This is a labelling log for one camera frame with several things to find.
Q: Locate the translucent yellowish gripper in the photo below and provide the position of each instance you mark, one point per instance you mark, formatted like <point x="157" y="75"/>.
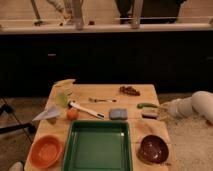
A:
<point x="163" y="113"/>

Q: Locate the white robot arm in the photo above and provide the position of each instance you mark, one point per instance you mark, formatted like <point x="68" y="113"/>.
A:
<point x="199" y="103"/>

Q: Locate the orange bowl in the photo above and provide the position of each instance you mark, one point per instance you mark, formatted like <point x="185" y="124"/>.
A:
<point x="45" y="151"/>

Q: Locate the green chili pepper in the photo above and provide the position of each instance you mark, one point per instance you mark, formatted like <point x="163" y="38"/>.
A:
<point x="142" y="105"/>

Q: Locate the brown grape cluster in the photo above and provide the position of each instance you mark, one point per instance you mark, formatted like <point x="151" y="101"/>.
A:
<point x="129" y="90"/>

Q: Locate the blue sponge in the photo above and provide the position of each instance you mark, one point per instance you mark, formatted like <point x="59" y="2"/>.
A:
<point x="118" y="114"/>

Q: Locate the silver fork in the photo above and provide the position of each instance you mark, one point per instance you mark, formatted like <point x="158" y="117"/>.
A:
<point x="101" y="100"/>

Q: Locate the green rectangular tray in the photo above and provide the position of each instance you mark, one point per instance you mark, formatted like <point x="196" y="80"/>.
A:
<point x="98" y="146"/>

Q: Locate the orange tomato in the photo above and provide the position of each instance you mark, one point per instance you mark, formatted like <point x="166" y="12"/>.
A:
<point x="72" y="114"/>

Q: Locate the yellow banana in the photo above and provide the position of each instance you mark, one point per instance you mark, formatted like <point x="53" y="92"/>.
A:
<point x="65" y="82"/>

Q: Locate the white object at corner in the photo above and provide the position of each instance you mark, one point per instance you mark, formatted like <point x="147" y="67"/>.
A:
<point x="17" y="166"/>

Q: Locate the black stand leg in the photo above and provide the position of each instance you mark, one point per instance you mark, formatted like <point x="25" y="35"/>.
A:
<point x="6" y="108"/>

